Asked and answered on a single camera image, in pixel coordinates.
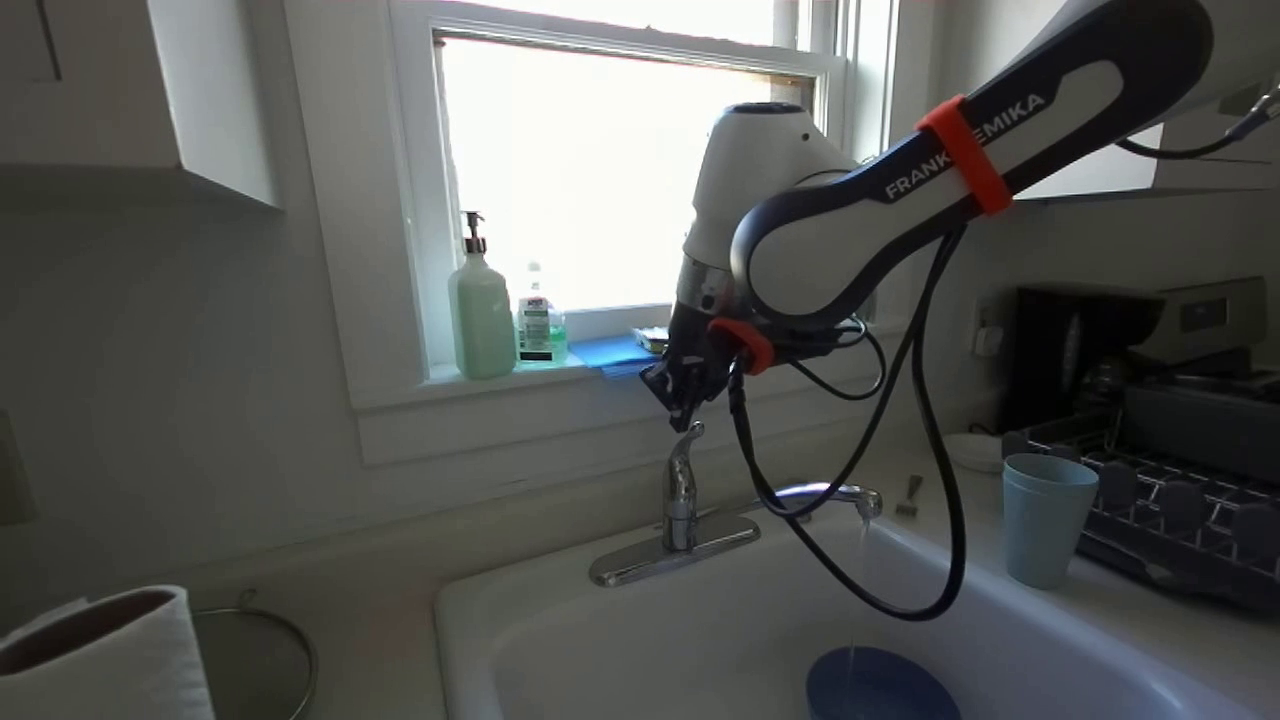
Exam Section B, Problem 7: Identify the chrome faucet body with spout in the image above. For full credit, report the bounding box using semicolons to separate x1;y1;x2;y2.
588;458;889;591

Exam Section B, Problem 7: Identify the small clear green-liquid bottle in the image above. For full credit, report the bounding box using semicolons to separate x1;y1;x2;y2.
513;259;573;368

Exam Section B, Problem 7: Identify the green soap pump bottle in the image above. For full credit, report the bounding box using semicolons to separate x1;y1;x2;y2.
447;208;522;386

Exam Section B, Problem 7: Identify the black coffee maker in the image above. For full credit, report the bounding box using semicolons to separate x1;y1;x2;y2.
996;285;1170;441

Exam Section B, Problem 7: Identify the white ceramic mug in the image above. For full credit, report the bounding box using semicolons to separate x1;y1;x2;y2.
0;582;221;720

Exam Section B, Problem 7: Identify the blue plate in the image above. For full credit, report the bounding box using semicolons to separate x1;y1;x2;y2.
804;646;966;720

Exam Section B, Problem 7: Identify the red strap on forearm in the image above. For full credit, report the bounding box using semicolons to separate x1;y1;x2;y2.
917;93;1022;222

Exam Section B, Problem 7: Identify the white kitchen sink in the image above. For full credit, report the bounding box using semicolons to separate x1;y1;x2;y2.
431;464;1280;720

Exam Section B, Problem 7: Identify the thin black upper cable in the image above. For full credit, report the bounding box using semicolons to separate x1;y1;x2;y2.
1118;79;1280;166

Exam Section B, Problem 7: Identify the blue sponge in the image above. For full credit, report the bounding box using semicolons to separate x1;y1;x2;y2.
563;333;666;380

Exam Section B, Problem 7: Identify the white framed window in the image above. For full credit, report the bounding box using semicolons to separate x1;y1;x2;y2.
385;0;937;391

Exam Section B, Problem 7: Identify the pale blue-green plastic cup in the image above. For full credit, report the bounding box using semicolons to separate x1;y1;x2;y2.
999;451;1105;595

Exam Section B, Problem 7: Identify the silver countertop appliance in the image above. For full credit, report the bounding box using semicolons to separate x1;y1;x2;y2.
1134;272;1272;380

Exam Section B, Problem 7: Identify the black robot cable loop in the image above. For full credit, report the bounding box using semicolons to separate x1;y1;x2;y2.
725;222;973;624

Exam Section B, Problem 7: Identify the white wall cabinet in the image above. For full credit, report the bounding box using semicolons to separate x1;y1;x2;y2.
0;0;284;214

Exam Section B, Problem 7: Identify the chrome faucet lever handle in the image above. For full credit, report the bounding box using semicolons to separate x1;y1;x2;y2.
666;416;710;521

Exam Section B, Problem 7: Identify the red strap at wrist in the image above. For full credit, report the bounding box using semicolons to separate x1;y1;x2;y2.
703;314;779;380

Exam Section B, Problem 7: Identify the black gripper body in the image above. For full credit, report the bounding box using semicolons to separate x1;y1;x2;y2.
662;303;741;400

